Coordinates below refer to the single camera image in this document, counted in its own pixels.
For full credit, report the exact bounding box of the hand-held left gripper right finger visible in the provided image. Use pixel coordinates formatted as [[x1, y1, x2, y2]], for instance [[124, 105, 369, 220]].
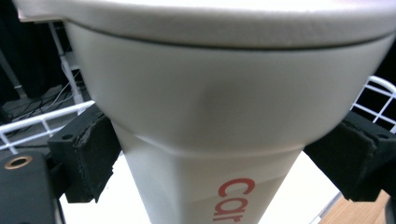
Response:
[[303, 110, 396, 203]]

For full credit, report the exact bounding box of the white metal desk frame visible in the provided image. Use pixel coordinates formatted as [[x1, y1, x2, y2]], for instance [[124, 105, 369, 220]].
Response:
[[46, 21, 87, 106]]

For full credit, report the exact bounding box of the bundle of floor cables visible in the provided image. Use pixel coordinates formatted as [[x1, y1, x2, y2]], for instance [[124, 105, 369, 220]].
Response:
[[0, 69, 82, 124]]

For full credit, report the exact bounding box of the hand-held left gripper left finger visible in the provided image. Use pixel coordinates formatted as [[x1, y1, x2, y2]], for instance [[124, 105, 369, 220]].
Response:
[[47, 103, 123, 204]]

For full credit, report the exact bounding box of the white wire shelf rack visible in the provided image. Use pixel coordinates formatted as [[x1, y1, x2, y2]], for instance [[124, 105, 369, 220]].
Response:
[[0, 75, 396, 224]]

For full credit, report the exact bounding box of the white lidded cup red label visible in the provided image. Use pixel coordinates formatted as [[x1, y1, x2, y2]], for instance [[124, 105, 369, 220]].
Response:
[[12, 0, 396, 224]]

